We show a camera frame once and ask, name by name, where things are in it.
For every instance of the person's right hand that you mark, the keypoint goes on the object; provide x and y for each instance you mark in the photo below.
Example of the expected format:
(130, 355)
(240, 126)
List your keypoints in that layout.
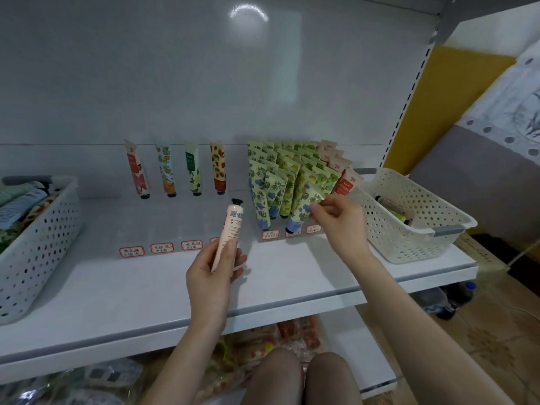
(344, 232)

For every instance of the person's left hand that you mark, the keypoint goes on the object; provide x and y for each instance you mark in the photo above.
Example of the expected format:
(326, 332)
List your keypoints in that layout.
(211, 291)

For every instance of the blue floral hand cream tube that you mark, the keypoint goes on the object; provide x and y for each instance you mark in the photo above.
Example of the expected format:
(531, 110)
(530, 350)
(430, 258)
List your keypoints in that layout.
(304, 206)

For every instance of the white perforated plastic basket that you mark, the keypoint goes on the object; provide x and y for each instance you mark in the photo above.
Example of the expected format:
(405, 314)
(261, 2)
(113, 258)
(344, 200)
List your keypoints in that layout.
(42, 257)
(396, 236)

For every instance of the pile of green hand cream tubes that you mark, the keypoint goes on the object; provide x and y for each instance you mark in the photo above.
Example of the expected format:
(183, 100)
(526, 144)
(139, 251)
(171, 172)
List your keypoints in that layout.
(395, 211)

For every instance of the white pink hand cream tube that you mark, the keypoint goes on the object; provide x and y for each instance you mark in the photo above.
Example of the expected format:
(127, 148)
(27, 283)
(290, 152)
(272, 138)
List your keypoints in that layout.
(229, 227)

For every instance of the white metal shelf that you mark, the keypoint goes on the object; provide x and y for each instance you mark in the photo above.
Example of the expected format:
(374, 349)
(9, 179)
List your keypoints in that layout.
(110, 295)

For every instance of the row of hand cream tubes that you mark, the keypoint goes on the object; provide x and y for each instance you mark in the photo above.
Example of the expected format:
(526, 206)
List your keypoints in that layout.
(194, 168)

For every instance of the pile of pale hand cream tubes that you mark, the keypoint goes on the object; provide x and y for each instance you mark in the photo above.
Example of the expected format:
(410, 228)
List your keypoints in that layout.
(21, 202)

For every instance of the person's left forearm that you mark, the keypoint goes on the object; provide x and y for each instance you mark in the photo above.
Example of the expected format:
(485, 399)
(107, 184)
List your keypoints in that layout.
(177, 367)

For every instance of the person's right forearm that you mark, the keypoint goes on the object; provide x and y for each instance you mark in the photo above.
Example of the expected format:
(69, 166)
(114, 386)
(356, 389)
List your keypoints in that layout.
(422, 341)

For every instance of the person's left leg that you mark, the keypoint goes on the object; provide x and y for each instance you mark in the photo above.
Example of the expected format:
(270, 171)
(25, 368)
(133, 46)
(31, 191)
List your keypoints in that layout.
(274, 382)

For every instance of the person's leg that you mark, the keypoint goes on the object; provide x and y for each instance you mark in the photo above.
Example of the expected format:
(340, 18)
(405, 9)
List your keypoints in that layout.
(274, 382)
(333, 384)

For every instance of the person's right leg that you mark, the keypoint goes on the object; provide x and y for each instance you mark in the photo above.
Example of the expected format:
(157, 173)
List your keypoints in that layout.
(333, 384)

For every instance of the pile of snack packets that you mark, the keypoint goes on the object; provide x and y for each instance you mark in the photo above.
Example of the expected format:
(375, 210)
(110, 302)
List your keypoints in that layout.
(253, 341)

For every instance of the clear divider tray with labels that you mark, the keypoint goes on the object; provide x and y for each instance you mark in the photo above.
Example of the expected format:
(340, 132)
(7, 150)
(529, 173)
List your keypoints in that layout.
(132, 251)

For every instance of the cluster of green bottles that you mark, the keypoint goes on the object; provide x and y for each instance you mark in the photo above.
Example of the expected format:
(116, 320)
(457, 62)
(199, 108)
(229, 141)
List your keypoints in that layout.
(462, 295)

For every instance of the small brown cardboard box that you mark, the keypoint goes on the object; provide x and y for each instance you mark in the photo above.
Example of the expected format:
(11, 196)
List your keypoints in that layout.
(483, 255)

